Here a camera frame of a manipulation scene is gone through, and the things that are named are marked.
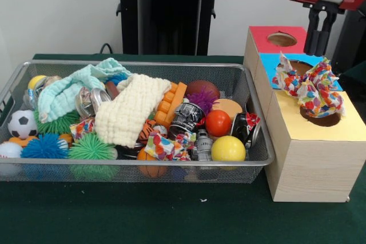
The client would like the mint green cloth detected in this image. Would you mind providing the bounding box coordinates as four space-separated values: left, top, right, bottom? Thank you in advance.
37 57 132 123

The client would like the dark green side table cloth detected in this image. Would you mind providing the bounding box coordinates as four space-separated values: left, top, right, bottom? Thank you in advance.
337 61 366 85

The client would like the colourful patterned paper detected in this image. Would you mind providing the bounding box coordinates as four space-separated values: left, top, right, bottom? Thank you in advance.
271 51 347 119
144 130 198 162

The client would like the blue spiky ball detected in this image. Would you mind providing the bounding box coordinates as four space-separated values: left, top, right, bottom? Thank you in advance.
20 133 69 159

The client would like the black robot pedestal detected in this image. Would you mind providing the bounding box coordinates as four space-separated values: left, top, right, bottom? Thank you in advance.
110 0 231 56

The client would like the green spiky ball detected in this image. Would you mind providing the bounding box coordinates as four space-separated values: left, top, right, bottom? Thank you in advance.
67 133 120 161

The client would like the black upright panel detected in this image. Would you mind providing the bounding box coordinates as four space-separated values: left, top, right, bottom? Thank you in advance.
330 8 366 69

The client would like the red orange ball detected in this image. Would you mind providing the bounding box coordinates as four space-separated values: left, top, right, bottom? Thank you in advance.
204 109 232 138

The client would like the purple spiky ball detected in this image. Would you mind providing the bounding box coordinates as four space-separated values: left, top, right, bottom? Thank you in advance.
184 88 220 116

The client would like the white baseball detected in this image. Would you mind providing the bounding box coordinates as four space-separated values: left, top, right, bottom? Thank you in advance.
0 141 23 159

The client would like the black and white soccer ball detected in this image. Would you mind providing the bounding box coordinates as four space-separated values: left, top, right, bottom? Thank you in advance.
7 109 39 139

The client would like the black cable loop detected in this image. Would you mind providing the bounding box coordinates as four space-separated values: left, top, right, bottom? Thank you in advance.
98 42 116 55

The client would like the shallow clear mesh bin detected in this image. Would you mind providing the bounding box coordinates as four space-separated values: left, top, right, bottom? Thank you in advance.
0 59 276 184

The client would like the large yellow ball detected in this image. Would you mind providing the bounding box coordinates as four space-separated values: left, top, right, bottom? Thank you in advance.
210 135 247 162

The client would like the wooden box with three holes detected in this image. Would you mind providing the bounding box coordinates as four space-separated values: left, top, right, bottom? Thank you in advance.
242 25 366 203

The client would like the cream knitted cloth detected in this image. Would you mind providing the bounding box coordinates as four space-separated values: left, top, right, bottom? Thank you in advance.
94 74 172 148

